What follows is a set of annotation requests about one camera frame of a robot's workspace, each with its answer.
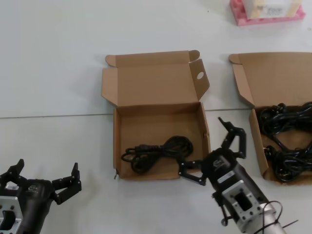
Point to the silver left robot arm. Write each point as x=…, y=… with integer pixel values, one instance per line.
x=9, y=202

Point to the empty brown cardboard box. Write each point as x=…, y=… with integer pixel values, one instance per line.
x=158, y=97

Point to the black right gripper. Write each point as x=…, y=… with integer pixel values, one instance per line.
x=217, y=165

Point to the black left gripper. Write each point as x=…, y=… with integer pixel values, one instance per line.
x=34, y=195

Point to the white beige carton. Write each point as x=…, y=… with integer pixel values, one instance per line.
x=258, y=9

